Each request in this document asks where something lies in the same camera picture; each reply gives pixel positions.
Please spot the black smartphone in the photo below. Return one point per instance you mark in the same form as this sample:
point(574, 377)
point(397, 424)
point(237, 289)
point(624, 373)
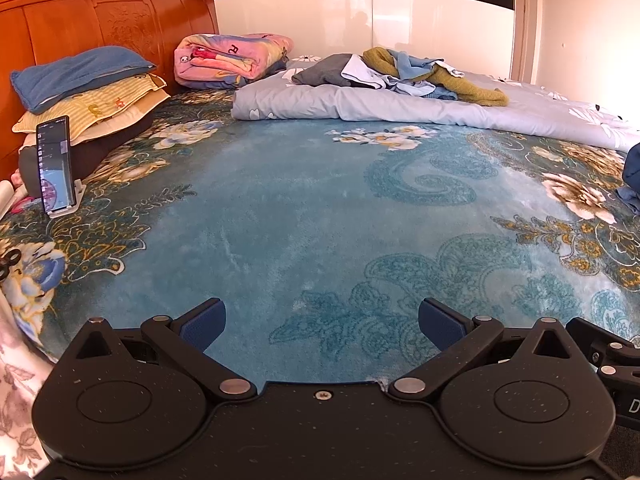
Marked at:
point(52, 170)

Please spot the light blue pants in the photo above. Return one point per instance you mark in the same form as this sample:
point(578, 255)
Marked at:
point(407, 62)

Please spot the light grey floral quilt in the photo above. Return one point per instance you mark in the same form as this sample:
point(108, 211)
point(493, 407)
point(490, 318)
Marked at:
point(375, 102)

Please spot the folded pink printed blanket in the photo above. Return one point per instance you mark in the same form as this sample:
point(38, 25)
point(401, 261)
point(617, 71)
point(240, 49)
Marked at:
point(225, 60)

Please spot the glossy white wardrobe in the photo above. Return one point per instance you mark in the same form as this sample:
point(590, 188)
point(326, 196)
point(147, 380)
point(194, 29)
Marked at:
point(425, 25)

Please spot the pale blue shirt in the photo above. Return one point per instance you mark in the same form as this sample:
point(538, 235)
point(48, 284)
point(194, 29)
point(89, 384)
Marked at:
point(360, 72)

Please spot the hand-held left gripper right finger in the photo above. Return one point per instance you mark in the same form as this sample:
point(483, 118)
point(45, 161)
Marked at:
point(440, 324)

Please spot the white phone stand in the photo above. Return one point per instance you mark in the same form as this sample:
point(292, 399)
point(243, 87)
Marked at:
point(80, 193)

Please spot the dark blue fleece garment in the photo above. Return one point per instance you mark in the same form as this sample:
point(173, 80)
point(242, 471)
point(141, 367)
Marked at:
point(634, 167)

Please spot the blue pillow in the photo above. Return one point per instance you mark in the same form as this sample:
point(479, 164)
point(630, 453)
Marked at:
point(75, 72)

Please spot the olive knit sweater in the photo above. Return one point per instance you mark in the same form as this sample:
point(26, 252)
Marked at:
point(470, 87)

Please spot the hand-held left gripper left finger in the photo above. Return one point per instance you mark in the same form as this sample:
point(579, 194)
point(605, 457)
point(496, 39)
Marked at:
point(204, 324)

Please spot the teal floral bed blanket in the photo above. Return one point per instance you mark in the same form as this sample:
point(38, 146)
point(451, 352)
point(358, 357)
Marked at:
point(300, 210)

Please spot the pink floral bed sheet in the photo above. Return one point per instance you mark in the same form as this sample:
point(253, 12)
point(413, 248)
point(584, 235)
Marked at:
point(20, 390)

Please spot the small black object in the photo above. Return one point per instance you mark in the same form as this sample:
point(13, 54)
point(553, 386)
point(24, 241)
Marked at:
point(10, 260)

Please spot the dark brown pillow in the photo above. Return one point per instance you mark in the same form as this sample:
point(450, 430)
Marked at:
point(95, 155)

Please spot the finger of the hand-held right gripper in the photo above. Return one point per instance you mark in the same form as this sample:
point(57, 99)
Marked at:
point(610, 347)

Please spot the folded medium blue garment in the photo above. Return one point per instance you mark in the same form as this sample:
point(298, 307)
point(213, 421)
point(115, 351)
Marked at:
point(631, 201)

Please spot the grey garment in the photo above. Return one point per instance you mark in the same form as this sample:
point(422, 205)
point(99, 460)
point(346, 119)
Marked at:
point(320, 71)

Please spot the orange wooden headboard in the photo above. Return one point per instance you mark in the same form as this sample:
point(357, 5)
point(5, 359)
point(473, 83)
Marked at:
point(65, 15)

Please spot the yellow striped pillow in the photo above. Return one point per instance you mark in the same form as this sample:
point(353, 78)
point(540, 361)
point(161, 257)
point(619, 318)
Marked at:
point(110, 100)

